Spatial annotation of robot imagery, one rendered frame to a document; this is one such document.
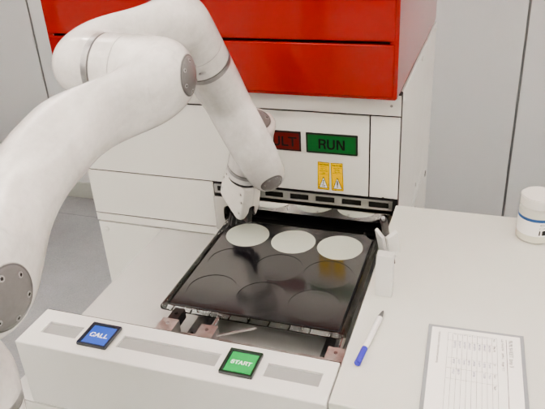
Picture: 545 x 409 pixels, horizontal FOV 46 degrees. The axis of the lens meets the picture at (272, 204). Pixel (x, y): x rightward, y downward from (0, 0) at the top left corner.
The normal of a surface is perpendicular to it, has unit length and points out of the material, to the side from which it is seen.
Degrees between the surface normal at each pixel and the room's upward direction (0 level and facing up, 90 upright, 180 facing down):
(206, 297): 0
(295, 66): 90
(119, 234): 90
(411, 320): 0
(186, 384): 90
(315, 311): 0
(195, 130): 90
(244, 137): 74
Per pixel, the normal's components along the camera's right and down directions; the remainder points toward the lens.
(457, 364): -0.05, -0.88
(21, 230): 0.93, -0.33
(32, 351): -0.32, 0.46
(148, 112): 0.46, 0.64
